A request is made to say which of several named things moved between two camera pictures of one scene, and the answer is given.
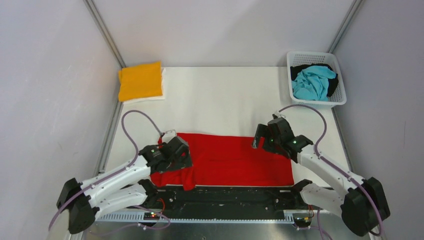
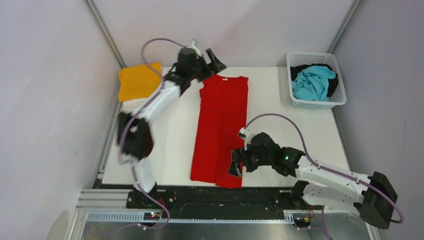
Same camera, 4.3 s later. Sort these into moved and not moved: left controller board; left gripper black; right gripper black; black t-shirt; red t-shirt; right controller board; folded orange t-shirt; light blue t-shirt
Moved: right gripper black; red t-shirt; left gripper black
Not moved: light blue t-shirt; left controller board; folded orange t-shirt; black t-shirt; right controller board
